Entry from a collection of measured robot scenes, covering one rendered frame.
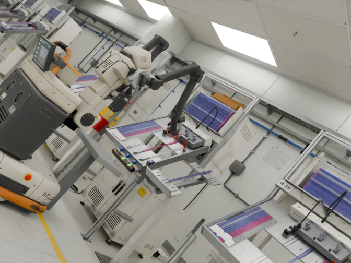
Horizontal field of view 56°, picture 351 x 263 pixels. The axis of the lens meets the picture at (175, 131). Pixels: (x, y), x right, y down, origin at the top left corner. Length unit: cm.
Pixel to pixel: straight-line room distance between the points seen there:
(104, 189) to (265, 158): 222
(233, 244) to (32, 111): 145
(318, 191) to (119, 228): 164
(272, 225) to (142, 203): 114
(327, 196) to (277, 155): 203
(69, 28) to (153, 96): 325
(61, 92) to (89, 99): 37
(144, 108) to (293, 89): 215
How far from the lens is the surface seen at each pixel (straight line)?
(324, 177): 265
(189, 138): 307
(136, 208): 299
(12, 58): 698
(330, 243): 244
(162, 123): 340
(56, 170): 368
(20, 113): 209
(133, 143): 301
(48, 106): 210
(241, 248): 221
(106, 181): 334
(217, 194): 458
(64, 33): 711
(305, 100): 491
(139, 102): 424
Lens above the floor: 88
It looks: 5 degrees up
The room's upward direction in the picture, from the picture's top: 42 degrees clockwise
